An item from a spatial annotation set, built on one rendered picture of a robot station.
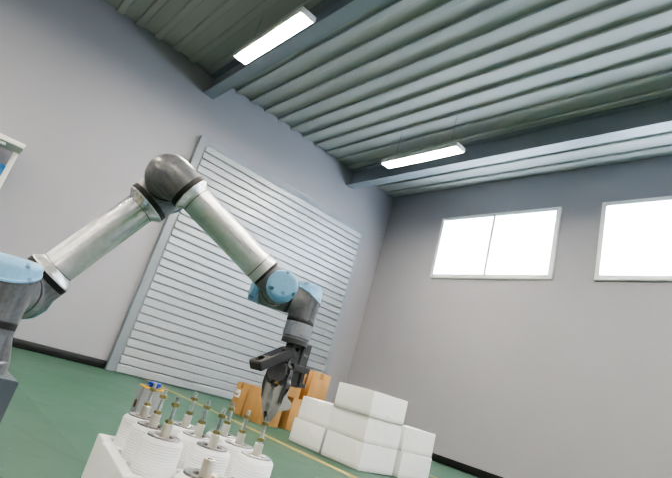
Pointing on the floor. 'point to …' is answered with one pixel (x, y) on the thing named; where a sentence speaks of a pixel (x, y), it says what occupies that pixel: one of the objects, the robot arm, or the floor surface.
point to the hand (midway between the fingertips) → (266, 415)
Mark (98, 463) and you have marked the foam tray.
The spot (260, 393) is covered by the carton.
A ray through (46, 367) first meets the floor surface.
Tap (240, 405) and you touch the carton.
